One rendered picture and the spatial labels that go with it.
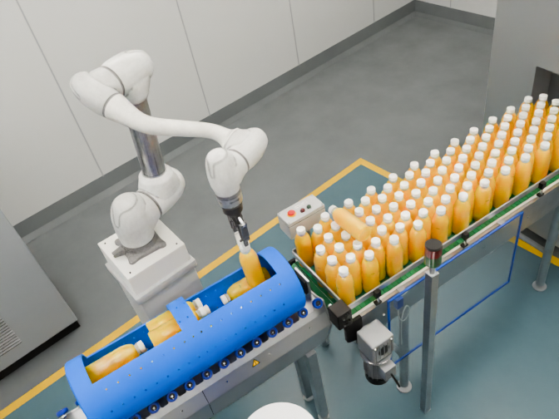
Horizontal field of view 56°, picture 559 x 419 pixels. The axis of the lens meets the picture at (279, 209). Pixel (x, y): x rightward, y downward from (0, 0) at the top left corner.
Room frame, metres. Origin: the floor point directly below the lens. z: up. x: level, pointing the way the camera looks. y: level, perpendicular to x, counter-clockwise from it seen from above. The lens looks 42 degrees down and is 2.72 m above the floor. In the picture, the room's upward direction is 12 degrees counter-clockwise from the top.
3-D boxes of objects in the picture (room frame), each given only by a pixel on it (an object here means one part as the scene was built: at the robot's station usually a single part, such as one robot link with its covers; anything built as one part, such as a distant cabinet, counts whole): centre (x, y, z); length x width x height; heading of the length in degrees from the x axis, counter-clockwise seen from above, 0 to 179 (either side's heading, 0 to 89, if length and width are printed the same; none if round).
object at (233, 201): (1.42, 0.16, 1.57); 0.09 x 0.09 x 0.06
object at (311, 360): (1.36, 0.01, 0.31); 0.06 x 0.06 x 0.63; 24
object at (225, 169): (1.43, 0.15, 1.68); 0.13 x 0.11 x 0.16; 140
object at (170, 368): (1.25, 0.43, 1.09); 0.88 x 0.28 x 0.28; 114
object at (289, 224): (1.80, -0.10, 1.05); 0.20 x 0.10 x 0.10; 114
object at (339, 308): (1.29, -0.15, 0.95); 0.10 x 0.07 x 0.10; 24
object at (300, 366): (1.49, 0.06, 0.31); 0.06 x 0.06 x 0.63; 24
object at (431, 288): (1.28, -0.52, 0.55); 0.04 x 0.04 x 1.10; 24
